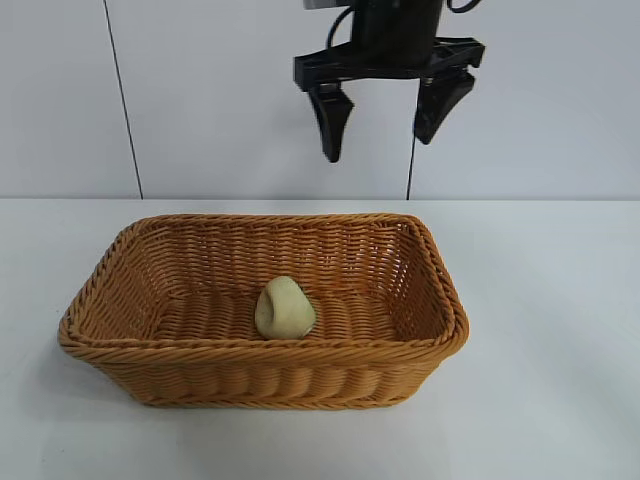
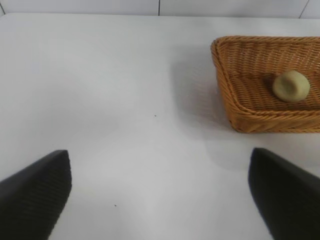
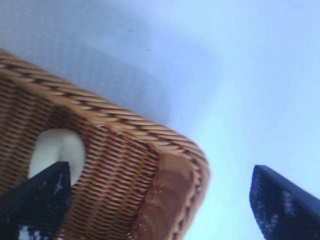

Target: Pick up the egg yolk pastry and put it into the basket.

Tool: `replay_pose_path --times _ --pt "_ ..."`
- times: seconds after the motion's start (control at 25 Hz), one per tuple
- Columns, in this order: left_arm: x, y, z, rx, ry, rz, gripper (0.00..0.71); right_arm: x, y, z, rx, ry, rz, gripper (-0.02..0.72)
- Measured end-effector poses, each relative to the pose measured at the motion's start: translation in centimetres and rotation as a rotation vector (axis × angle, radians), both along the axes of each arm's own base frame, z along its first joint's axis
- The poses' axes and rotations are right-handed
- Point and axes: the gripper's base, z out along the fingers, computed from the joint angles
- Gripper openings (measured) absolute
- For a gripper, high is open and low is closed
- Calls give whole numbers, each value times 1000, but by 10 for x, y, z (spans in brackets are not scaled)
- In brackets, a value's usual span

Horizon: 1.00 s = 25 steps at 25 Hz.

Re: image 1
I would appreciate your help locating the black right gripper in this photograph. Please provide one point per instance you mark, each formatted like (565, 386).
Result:
(395, 40)

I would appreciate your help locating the pale yellow egg yolk pastry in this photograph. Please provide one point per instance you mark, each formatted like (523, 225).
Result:
(280, 310)

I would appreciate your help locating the brown woven wicker basket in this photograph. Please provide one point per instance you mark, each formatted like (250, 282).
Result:
(275, 365)

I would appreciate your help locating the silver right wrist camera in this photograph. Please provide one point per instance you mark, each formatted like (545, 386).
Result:
(320, 4)

